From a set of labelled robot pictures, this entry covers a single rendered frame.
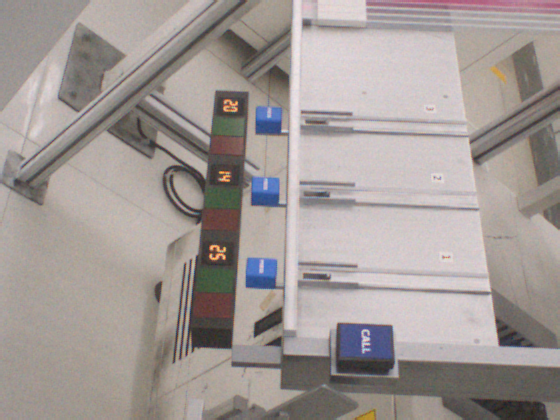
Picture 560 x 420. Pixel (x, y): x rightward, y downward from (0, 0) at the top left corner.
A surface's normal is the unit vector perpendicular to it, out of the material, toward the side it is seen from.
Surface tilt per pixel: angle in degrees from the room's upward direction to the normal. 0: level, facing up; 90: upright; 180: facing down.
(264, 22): 90
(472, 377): 90
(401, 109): 43
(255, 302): 90
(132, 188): 0
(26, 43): 0
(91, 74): 0
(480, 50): 90
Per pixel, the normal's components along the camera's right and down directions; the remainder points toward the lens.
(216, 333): -0.03, 0.75
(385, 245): 0.04, -0.66
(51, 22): 0.70, -0.46
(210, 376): -0.71, -0.48
